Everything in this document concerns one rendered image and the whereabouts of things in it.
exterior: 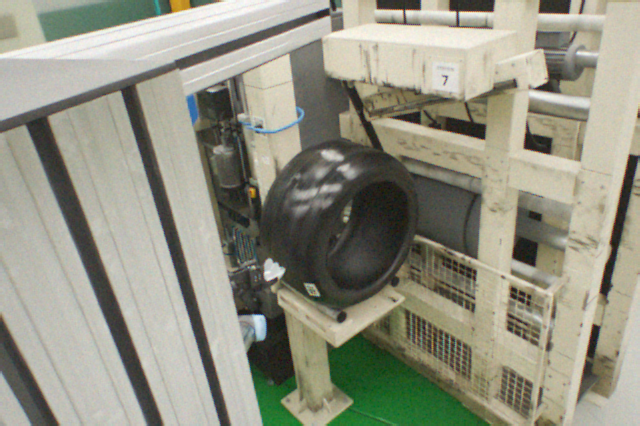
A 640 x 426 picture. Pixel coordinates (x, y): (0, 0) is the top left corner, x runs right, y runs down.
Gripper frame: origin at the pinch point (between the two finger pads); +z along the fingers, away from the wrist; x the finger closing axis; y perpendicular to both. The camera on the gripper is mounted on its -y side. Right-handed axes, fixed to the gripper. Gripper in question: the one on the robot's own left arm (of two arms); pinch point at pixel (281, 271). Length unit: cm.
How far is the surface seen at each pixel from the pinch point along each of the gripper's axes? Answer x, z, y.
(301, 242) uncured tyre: -8.3, 2.3, 13.4
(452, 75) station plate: -30, 41, 62
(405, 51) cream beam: -13, 40, 67
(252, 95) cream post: 36, 16, 50
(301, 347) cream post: 30, 30, -66
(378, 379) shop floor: 21, 74, -106
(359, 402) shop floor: 18, 57, -109
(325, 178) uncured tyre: -6.4, 13.8, 31.0
